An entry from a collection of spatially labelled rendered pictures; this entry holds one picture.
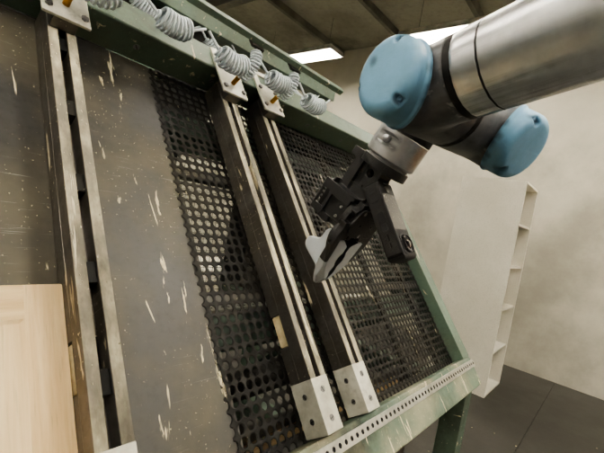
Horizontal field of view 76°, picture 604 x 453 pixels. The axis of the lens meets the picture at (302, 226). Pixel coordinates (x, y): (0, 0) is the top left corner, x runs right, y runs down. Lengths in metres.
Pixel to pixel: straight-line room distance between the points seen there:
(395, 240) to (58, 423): 0.56
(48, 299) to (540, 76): 0.73
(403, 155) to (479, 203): 3.63
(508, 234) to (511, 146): 3.61
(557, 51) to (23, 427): 0.74
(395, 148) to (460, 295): 3.68
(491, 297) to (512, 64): 3.81
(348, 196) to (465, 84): 0.26
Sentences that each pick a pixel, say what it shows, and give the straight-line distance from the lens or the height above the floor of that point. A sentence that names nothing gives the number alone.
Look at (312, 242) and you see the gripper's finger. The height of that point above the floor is 1.37.
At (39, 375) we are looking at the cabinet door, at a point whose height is 1.10.
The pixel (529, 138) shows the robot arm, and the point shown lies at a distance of 0.47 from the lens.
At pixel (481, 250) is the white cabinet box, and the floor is 1.35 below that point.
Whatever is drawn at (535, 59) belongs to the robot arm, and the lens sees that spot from 0.33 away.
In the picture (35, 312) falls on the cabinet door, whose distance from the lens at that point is 0.76.
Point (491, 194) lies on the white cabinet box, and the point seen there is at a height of 1.89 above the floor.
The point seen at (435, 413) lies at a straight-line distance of 1.49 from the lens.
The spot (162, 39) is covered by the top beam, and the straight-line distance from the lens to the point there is 1.28.
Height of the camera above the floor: 1.41
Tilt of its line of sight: 2 degrees down
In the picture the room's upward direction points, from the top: 10 degrees clockwise
